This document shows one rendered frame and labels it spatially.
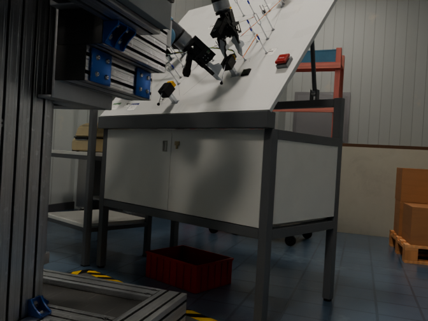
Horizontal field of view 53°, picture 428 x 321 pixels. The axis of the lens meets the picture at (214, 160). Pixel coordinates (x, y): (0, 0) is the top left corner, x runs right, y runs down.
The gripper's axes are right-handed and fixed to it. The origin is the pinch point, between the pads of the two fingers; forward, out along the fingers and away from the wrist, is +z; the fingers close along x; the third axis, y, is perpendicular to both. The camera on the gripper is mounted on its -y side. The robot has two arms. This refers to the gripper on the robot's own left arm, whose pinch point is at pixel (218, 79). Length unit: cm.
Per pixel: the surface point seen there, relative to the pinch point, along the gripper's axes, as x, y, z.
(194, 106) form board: 6.3, -16.5, 1.7
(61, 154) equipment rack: 80, -102, -25
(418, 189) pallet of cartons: 99, 40, 201
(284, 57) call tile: -9.1, 25.3, 12.8
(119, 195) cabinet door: 33, -83, 10
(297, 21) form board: 18, 44, 14
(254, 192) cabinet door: -32, -23, 35
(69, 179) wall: 273, -198, 12
